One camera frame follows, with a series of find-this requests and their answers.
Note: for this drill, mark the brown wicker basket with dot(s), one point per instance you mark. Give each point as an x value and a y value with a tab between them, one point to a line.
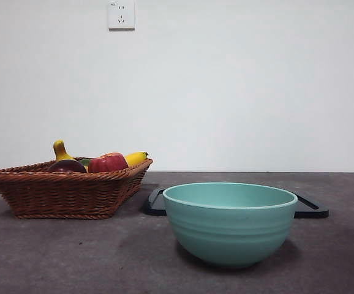
57	196

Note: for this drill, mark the dark red plum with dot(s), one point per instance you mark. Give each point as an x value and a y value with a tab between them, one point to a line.
66	167

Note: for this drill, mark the yellow banana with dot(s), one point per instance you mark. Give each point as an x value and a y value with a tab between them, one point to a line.
61	151

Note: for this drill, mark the teal ribbed bowl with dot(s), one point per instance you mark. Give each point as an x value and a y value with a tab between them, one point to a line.
230	232

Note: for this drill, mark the red apple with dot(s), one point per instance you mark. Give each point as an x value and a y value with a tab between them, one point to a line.
108	163

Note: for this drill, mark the dark green rectangular tray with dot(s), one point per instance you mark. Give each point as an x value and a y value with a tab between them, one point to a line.
155	208

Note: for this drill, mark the green fruit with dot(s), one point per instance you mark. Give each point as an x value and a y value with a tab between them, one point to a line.
85	162

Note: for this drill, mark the white wall socket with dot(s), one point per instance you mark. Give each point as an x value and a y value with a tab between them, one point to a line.
122	15

